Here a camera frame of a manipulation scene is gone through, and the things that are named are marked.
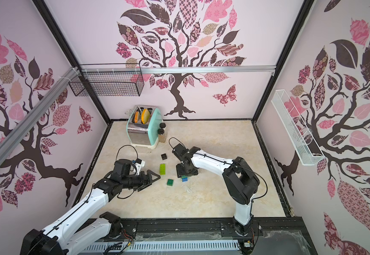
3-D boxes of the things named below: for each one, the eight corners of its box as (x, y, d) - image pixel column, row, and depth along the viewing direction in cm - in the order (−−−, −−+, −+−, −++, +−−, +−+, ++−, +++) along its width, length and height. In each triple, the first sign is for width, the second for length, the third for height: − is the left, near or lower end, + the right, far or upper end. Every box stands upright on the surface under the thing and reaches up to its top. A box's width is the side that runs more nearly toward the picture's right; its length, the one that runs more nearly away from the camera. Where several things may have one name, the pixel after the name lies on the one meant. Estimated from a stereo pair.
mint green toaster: (132, 149, 105) (123, 130, 91) (139, 124, 120) (132, 105, 106) (158, 149, 105) (152, 130, 91) (162, 124, 120) (158, 105, 106)
